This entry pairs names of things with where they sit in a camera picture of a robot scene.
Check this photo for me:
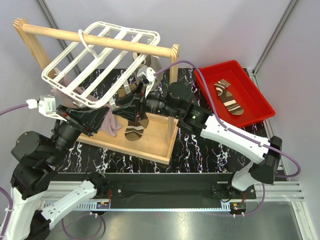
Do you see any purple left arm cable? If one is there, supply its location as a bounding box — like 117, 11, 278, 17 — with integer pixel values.
0, 103, 30, 117

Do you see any grey cream sock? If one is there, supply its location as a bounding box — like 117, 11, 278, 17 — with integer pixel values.
132, 52, 163, 91

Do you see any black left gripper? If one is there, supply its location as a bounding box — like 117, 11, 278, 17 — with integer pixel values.
47, 103, 111, 164

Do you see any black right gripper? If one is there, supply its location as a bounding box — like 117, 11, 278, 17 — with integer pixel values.
112, 80, 182, 124

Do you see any red plastic bin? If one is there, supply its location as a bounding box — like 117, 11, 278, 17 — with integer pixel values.
200, 60, 276, 128

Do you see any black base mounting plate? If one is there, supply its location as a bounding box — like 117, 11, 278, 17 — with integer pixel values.
47, 172, 266, 210

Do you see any wooden clothes rack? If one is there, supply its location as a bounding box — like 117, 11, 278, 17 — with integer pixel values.
13, 18, 179, 165

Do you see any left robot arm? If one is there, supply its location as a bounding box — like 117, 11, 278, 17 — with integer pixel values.
0, 105, 110, 240

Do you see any white slotted cable duct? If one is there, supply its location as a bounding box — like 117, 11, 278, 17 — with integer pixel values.
42, 201, 235, 213

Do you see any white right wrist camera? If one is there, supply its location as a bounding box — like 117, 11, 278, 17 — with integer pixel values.
137, 65, 156, 97

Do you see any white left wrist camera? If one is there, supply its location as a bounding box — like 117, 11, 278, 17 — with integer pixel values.
26, 94, 63, 120

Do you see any white plastic clip hanger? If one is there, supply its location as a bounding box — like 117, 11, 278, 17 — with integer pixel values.
41, 20, 161, 110

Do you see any brown striped sock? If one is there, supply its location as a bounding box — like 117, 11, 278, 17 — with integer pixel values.
117, 83, 151, 143
214, 79, 244, 116

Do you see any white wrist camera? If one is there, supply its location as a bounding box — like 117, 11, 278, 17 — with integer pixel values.
137, 65, 156, 97
26, 94, 63, 120

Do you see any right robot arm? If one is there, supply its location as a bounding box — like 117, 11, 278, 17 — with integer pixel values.
112, 82, 282, 199

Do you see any mauve hanging cloth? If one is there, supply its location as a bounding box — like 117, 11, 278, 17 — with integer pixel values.
51, 75, 123, 137

